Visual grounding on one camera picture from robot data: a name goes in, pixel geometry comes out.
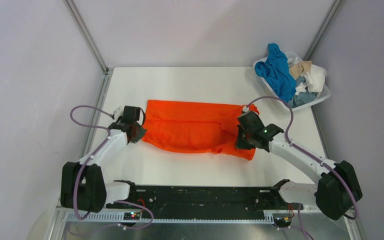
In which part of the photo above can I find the aluminium frame rail left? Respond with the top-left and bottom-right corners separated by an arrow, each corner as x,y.
63,0 -> 112,157

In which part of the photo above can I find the controller board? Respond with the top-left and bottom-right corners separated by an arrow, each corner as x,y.
122,211 -> 141,221
273,217 -> 293,229

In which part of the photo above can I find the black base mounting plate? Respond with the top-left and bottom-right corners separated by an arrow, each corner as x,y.
105,185 -> 304,221

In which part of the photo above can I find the left controller board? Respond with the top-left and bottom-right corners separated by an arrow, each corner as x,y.
122,211 -> 141,221

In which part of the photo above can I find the beige t shirt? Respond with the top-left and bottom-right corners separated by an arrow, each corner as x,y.
289,60 -> 312,80

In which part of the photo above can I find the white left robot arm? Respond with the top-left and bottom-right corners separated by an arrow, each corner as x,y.
60,105 -> 147,220

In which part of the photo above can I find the right controller board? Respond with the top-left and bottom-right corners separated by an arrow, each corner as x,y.
273,217 -> 293,229

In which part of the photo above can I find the aluminium frame rail right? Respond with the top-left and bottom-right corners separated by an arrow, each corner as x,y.
302,0 -> 368,240

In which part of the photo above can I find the aluminium frame rail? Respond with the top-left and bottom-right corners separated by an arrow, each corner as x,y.
302,0 -> 368,240
63,0 -> 112,157

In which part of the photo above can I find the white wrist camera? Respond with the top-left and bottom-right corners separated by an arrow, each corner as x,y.
112,106 -> 124,120
241,105 -> 250,115

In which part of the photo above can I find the orange t shirt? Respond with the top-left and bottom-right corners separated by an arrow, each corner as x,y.
142,99 -> 256,161

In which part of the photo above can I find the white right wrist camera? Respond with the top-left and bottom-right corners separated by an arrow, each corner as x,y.
241,105 -> 250,115

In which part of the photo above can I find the grey-blue t shirt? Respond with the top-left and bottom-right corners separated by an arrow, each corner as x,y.
288,76 -> 320,108

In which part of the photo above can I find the blue t shirt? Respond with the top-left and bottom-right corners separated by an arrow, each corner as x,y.
254,43 -> 296,103

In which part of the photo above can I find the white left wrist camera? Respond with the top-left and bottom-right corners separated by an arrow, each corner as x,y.
112,106 -> 124,120

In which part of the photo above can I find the white slotted cable duct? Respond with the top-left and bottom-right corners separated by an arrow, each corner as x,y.
83,211 -> 274,224

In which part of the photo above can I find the white t shirt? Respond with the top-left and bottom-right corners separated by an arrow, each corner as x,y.
287,57 -> 327,93

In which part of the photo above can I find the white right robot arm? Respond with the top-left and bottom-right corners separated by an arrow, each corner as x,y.
236,110 -> 363,220

